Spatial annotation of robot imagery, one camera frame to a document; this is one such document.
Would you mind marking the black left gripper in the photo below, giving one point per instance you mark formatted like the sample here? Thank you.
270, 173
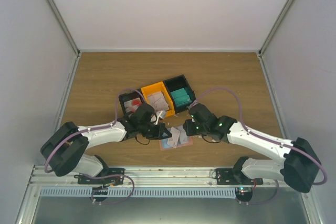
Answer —
158, 136

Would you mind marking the aluminium mounting rail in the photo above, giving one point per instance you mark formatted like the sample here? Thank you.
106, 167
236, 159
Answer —
143, 176

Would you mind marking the slotted cable duct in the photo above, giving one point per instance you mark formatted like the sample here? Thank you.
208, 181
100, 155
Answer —
122, 192

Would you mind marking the white patterned card stack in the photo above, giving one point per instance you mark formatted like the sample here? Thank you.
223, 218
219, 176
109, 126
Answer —
157, 101

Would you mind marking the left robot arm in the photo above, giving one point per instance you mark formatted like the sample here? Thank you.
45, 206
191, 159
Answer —
64, 152

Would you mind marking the black bin with red cards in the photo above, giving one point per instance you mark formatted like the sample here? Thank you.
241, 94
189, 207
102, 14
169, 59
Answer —
129, 94

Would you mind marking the teal card stack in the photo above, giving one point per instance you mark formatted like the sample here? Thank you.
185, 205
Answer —
180, 97

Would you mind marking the red circle card stack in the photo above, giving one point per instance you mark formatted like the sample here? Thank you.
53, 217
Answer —
132, 105

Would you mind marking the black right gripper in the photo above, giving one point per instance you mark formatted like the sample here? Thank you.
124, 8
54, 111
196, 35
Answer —
188, 129

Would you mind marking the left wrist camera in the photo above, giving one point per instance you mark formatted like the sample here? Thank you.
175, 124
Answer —
159, 115

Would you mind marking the black bin with teal cards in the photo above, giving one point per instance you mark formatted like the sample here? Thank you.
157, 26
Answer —
179, 82

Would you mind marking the yellow plastic bin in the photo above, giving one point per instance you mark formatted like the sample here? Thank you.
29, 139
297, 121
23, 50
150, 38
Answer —
159, 86

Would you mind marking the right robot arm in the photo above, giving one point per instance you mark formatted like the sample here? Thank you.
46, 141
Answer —
293, 162

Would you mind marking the pink leather card holder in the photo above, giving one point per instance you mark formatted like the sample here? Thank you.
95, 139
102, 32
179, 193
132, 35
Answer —
178, 139

